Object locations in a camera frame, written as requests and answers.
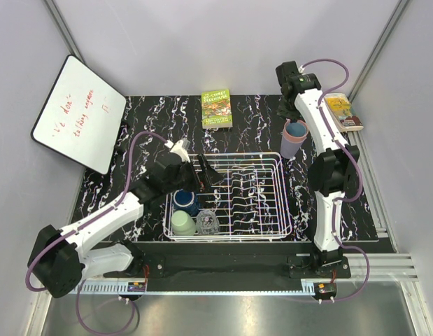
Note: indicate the slotted cable duct rail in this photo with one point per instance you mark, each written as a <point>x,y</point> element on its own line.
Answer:
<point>107,288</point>

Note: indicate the left orange connector board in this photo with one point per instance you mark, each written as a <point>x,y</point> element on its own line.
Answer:
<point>136,286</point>

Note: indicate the white wire dish rack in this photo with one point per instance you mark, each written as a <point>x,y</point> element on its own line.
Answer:
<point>251,202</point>

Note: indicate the yellow paperback book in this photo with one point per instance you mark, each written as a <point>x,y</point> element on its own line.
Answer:
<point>342,112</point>

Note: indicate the pink plastic cup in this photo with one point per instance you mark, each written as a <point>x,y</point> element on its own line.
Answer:
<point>287,121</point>

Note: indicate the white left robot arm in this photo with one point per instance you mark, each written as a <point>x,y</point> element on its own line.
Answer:
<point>62,258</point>

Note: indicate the clear glass cup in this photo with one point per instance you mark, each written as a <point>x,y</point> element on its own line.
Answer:
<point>207,222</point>

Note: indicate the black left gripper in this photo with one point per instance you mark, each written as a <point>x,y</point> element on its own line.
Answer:
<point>213,176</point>

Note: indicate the light green plastic cup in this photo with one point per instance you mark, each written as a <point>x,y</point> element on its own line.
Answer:
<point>182,224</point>

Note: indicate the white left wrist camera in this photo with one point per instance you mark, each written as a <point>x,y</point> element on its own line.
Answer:
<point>180,148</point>

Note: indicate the orange connector board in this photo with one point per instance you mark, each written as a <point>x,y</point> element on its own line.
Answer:
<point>326,288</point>
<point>136,286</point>

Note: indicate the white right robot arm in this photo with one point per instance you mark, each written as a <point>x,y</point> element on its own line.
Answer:
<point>302,99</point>

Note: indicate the dark blue ceramic mug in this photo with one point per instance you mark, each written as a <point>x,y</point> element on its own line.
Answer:
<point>186,201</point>

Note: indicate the green paperback book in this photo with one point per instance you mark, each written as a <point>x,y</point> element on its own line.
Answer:
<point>216,109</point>

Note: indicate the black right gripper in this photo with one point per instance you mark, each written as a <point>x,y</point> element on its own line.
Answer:
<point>289,115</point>

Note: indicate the white whiteboard with red writing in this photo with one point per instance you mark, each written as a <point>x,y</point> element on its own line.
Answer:
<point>81,117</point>

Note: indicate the right orange connector board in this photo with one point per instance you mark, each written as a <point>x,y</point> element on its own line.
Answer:
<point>326,288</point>

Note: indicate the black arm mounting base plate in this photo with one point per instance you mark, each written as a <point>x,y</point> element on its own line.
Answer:
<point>238,266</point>

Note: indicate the light blue plastic cup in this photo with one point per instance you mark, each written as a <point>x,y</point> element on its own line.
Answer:
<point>296,129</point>

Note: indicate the lilac plastic cup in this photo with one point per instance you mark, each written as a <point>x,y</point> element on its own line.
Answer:
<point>290,146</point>

